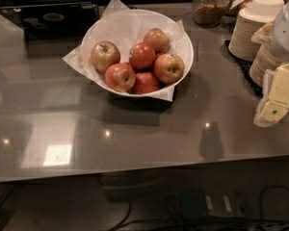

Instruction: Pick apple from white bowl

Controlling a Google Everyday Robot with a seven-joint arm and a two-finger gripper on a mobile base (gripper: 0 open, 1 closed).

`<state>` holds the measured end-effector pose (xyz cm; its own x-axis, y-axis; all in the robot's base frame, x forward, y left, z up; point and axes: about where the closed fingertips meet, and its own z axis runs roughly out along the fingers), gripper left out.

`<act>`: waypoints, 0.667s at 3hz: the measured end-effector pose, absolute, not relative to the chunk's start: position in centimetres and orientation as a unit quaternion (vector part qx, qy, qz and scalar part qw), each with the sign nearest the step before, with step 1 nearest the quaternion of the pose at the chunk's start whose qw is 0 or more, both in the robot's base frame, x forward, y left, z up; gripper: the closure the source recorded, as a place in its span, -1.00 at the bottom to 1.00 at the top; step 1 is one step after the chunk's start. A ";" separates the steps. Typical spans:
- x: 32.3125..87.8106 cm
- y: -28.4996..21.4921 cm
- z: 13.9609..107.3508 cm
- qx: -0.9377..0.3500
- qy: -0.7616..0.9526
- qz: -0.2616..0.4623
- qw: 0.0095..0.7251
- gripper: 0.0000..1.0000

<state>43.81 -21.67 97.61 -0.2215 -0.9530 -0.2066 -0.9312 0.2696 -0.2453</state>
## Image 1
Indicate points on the dark box under table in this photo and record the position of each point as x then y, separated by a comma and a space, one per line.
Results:
193, 204

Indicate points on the rear stack of paper plates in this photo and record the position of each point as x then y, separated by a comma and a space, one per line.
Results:
247, 23

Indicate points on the stack of paper plates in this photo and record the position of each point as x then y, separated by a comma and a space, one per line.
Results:
247, 23
264, 60

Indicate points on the red apple at back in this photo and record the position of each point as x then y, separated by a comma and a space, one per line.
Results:
158, 40

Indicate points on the yellow-red apple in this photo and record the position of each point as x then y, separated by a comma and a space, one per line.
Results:
168, 68

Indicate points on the dark red apple front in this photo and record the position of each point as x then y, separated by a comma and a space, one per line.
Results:
146, 82

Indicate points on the black rubber mat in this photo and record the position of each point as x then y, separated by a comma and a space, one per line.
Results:
245, 69

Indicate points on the yellow-green apple at left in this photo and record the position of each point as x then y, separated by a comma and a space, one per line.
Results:
103, 55

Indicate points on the black tray on counter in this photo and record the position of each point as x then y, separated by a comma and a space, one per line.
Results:
53, 20

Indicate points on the red apple centre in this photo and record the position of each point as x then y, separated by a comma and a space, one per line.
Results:
141, 56

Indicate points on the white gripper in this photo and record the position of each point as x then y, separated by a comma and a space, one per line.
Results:
286, 33

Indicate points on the red apple front left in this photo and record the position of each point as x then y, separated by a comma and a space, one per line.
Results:
120, 77

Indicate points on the white paper bowl stack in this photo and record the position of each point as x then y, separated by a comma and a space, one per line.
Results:
262, 10

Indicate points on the front stack of paper plates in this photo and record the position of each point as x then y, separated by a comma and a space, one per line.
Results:
264, 60

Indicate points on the white paper liner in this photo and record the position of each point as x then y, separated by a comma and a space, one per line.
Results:
125, 23

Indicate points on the glass jar with cereal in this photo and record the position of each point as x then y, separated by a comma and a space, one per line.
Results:
208, 13

